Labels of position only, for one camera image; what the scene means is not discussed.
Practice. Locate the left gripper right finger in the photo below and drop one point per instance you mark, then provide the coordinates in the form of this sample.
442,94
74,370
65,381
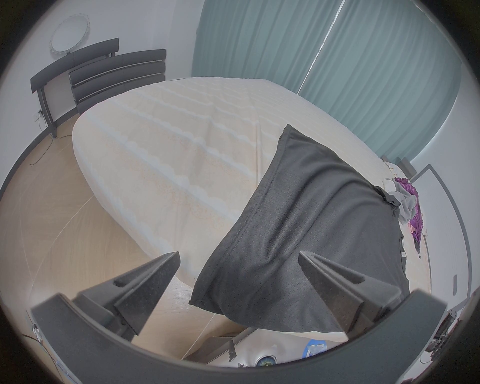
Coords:
339,292

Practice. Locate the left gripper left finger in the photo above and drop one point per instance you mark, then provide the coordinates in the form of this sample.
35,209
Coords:
144,290

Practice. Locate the pile of clothes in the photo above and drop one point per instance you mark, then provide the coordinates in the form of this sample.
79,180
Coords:
410,204

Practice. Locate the dark grey garment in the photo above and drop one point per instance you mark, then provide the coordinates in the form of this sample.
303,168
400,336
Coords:
300,225

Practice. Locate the white door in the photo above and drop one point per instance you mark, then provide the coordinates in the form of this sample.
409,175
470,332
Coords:
442,232

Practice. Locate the bed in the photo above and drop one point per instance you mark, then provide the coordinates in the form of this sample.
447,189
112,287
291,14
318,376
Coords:
168,150

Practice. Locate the blue-green curtain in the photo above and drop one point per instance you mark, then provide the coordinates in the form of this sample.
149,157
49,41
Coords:
386,86
255,41

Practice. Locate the round wall mirror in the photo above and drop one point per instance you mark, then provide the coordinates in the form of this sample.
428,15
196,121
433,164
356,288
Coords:
71,33

